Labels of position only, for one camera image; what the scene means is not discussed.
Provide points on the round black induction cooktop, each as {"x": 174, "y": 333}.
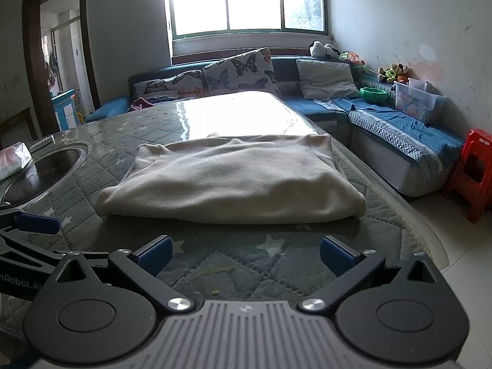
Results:
{"x": 46, "y": 169}

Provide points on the green bowl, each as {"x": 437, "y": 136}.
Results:
{"x": 373, "y": 94}

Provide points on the clear plastic storage box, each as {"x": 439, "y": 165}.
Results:
{"x": 417, "y": 102}

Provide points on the flat butterfly print cushion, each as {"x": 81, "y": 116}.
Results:
{"x": 169, "y": 84}

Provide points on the red plastic stool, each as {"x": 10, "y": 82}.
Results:
{"x": 472, "y": 173}

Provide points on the soft tissue pack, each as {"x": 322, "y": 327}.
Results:
{"x": 13, "y": 159}

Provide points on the small blue cabinet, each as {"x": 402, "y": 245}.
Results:
{"x": 65, "y": 109}

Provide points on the blue corner sofa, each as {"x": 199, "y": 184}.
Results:
{"x": 284, "y": 73}

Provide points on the panda plush toy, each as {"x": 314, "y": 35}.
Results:
{"x": 323, "y": 50}

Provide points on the blue sofa throw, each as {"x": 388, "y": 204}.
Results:
{"x": 384, "y": 119}

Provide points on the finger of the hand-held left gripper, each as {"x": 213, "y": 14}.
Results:
{"x": 36, "y": 223}
{"x": 23, "y": 246}

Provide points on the hanging clothes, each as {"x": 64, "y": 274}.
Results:
{"x": 51, "y": 69}

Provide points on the cream sweater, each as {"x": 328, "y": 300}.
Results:
{"x": 230, "y": 184}

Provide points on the dark wooden chair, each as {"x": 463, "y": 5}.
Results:
{"x": 19, "y": 125}

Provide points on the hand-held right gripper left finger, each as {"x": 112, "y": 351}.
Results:
{"x": 157, "y": 255}

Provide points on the window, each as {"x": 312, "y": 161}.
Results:
{"x": 246, "y": 0}

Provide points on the grey remote control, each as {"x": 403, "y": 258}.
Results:
{"x": 41, "y": 142}

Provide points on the green and brown plush toys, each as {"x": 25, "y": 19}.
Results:
{"x": 392, "y": 73}

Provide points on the large butterfly print cushion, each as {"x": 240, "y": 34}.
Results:
{"x": 238, "y": 71}

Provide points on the pink and orange plush toy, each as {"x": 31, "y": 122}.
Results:
{"x": 353, "y": 58}

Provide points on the pink cloth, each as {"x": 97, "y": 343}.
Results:
{"x": 142, "y": 103}

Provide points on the grey cushion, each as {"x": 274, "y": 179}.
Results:
{"x": 326, "y": 78}

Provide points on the dark wooden door frame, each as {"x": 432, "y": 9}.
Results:
{"x": 89, "y": 46}

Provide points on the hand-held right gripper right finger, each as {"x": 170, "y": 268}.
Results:
{"x": 334, "y": 255}

